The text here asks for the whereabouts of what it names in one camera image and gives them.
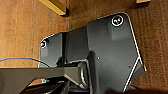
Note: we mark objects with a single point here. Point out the black robot body part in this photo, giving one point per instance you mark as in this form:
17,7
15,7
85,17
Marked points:
150,90

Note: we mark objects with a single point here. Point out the white-top wooden table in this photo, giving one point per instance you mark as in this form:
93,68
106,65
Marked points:
55,6

